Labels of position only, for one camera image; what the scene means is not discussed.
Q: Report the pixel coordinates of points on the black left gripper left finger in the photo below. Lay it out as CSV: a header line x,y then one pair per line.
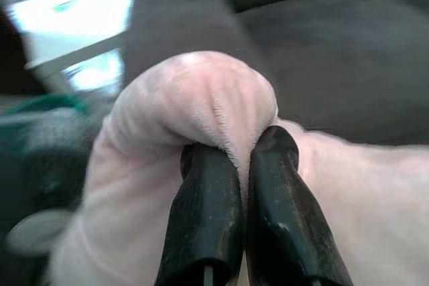
x,y
207,209

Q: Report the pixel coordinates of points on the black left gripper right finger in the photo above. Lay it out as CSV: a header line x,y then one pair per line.
x,y
288,205

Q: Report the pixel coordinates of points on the pink plush pillow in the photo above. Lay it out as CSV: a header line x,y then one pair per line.
x,y
187,91

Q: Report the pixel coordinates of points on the brown fabric sofa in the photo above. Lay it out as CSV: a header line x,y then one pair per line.
x,y
318,48

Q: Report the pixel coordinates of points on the teal woven waste basket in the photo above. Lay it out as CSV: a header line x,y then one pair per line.
x,y
40,103

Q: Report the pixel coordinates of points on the white table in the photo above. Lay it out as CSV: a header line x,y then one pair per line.
x,y
77,8

